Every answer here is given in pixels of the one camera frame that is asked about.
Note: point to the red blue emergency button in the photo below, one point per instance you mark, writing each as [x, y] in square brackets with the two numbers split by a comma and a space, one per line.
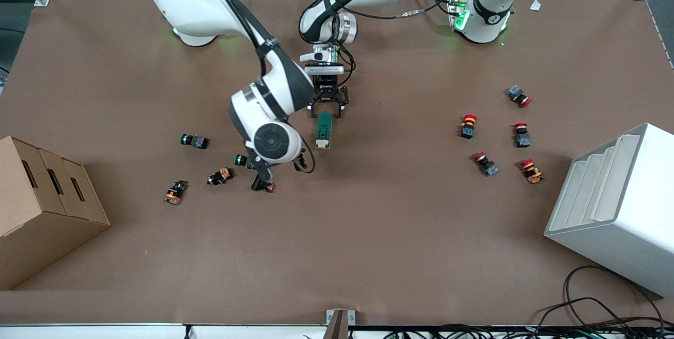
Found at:
[522, 135]
[518, 96]
[486, 164]

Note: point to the white table edge rail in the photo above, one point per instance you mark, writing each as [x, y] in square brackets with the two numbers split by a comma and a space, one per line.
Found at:
[158, 331]

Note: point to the brown cardboard box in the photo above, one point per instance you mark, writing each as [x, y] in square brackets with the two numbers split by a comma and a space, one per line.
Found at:
[42, 207]

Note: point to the green push button switch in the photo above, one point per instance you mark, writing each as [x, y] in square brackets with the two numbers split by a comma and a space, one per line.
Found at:
[240, 160]
[194, 141]

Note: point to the white stepped plastic bin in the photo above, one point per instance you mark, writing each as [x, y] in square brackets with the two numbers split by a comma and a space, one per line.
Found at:
[616, 207]

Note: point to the green terminal block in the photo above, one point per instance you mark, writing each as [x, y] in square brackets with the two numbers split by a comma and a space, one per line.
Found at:
[324, 131]

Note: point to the black switch with red lamp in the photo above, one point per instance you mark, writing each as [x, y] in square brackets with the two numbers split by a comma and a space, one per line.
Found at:
[267, 188]

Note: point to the brown table cover sheet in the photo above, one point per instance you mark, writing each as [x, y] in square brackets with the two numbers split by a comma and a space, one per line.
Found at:
[337, 233]

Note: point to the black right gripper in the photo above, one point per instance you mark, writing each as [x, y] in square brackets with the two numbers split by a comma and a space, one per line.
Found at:
[260, 177]

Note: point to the metal table edge bracket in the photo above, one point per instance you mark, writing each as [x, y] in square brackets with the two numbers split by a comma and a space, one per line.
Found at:
[340, 320]

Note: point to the black orange selector switch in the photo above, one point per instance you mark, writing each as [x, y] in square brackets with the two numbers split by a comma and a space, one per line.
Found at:
[220, 176]
[175, 192]

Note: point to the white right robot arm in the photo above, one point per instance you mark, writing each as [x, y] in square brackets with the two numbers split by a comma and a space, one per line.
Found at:
[210, 7]

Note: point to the red orange emergency button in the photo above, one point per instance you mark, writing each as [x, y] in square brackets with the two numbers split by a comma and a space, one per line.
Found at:
[531, 170]
[467, 126]

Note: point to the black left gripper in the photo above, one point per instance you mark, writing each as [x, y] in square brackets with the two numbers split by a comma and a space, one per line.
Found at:
[326, 89]

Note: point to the small white paper scrap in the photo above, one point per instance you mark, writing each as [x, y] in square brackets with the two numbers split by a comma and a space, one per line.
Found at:
[535, 5]

